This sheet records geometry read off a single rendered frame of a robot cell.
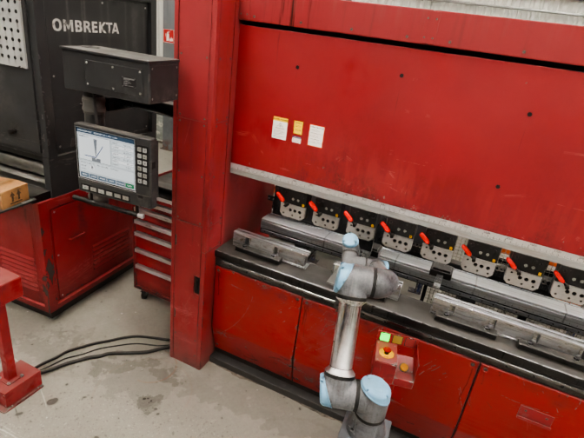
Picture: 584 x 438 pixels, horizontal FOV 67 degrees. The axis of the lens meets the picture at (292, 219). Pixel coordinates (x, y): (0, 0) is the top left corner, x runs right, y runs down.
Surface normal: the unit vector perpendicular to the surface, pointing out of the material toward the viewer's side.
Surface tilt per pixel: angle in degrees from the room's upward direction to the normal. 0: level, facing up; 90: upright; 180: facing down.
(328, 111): 90
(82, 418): 0
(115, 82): 90
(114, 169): 90
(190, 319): 90
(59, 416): 0
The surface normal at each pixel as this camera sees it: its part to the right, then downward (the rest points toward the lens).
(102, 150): -0.33, 0.34
